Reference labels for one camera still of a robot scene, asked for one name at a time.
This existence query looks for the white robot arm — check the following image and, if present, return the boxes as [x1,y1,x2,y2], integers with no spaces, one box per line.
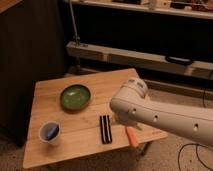
[110,77,213,148]

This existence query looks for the black rectangular bar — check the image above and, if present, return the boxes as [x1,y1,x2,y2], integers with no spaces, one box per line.
[99,115,112,144]

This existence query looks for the wooden table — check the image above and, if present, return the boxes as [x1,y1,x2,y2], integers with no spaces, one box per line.
[22,68,169,170]

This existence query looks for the orange carrot toy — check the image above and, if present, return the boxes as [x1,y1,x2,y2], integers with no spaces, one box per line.
[125,127,138,148]

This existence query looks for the metal pole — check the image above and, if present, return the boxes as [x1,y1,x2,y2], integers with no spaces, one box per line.
[69,0,80,46]

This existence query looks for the blue object in cup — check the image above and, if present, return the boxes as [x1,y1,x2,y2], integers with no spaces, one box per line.
[46,125,59,140]

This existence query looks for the white upper shelf board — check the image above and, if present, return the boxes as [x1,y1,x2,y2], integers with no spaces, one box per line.
[64,0,213,20]

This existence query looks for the white shelf board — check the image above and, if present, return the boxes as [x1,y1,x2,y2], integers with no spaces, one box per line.
[66,42,213,79]
[64,0,213,20]

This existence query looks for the white lower shelf board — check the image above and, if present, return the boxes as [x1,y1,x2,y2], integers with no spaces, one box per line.
[66,42,213,79]

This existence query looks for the black handle on shelf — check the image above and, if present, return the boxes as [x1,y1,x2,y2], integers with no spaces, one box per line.
[165,56,194,66]

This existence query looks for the black floor cable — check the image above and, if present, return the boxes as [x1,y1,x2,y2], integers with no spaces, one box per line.
[177,143,213,171]

